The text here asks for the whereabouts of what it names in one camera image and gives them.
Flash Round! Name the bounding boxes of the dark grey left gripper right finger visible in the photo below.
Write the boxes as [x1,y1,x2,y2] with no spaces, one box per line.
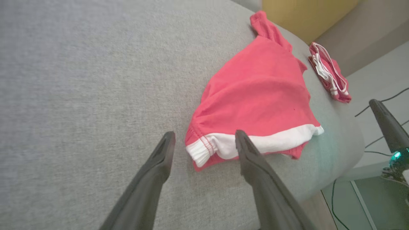
[235,129,318,230]

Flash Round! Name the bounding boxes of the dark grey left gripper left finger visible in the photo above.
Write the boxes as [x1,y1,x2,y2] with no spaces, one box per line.
[99,131,176,230]

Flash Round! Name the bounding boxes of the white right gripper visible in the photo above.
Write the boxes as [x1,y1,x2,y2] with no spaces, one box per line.
[369,99,409,192]

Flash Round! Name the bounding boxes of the red shirt with white striped trim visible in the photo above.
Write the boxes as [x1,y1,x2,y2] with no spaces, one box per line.
[308,42,352,103]

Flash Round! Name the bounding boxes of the red shorts with white waistband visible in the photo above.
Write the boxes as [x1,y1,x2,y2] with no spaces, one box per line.
[185,11,325,172]

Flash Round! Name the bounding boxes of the large grey fabric sofa seat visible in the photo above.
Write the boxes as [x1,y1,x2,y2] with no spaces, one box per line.
[0,0,365,230]

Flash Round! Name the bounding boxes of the yellow fabric sofa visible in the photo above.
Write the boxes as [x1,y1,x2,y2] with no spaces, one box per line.
[262,0,361,44]

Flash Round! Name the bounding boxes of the thin black cable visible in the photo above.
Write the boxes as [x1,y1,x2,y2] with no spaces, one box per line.
[331,179,351,230]
[355,88,409,117]
[364,121,409,149]

